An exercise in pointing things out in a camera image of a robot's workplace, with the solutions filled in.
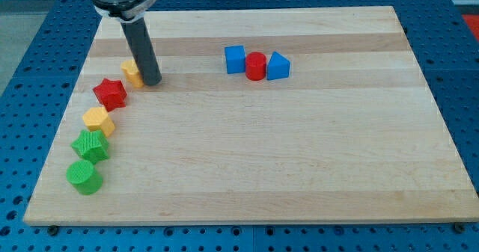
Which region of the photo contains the blue triangular prism block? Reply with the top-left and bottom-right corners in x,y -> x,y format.
266,52 -> 290,81

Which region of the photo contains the red cylinder block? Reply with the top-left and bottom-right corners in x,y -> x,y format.
245,52 -> 266,81

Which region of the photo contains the green star block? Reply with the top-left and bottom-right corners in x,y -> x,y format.
70,130 -> 110,165

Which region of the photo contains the wooden board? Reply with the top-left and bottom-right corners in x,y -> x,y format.
24,6 -> 478,226

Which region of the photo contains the red star block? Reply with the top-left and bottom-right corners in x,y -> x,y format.
93,79 -> 126,112

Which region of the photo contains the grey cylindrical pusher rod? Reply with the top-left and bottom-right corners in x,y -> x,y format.
121,18 -> 162,86

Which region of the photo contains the blue cube block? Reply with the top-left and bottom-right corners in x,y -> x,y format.
225,46 -> 246,74

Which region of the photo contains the yellow heart block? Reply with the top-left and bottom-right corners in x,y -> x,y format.
120,59 -> 144,88

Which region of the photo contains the yellow hexagon block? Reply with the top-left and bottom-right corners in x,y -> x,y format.
82,107 -> 115,138

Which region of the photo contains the green cylinder block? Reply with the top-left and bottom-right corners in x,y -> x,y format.
66,160 -> 103,195

